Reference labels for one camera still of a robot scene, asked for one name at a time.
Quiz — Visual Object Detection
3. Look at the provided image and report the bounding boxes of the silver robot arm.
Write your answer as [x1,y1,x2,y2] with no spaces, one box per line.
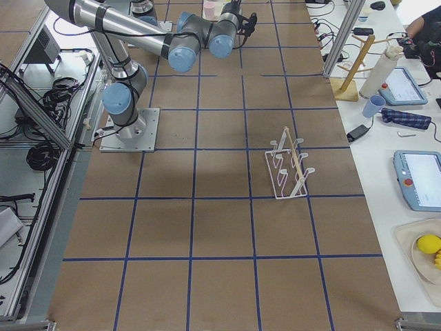
[46,1,245,152]

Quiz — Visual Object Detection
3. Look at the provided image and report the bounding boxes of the wooden cup stand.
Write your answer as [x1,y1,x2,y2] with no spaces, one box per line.
[330,34,391,102]

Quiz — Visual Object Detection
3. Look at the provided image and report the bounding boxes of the pink plastic cup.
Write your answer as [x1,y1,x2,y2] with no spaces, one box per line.
[203,0,222,21]

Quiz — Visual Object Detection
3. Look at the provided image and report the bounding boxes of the blue cup on desk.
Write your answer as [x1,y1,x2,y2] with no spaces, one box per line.
[362,94,386,118]

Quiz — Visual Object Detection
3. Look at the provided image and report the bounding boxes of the black power brick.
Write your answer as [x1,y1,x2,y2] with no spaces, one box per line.
[346,125,370,143]

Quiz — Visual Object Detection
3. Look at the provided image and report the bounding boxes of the folded blue plaid cloth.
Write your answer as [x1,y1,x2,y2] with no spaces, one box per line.
[381,108,431,130]

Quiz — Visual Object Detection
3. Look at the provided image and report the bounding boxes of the white water bottle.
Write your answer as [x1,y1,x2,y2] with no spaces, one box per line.
[359,46,404,99]

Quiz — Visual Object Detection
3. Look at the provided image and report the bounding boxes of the blue teach pendant tablet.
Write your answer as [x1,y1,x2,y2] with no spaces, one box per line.
[378,67,428,106]

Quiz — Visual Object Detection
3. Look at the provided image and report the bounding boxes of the beige tray with fruit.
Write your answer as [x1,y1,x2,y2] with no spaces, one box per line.
[394,219,440,307]

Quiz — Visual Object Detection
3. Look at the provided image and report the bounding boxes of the yellow lemon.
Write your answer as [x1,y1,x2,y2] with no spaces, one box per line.
[416,234,441,254]

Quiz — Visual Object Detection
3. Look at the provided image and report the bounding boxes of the white wire cup rack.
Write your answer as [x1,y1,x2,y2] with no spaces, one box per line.
[265,126,315,200]

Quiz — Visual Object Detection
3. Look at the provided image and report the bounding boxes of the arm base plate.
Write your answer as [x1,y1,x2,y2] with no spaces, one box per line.
[99,108,160,152]

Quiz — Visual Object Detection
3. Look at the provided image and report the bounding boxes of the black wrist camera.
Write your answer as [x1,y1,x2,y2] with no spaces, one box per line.
[238,12,258,38]

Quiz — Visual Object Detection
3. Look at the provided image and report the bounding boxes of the aluminium frame post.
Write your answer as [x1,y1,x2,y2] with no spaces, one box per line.
[323,0,365,78]

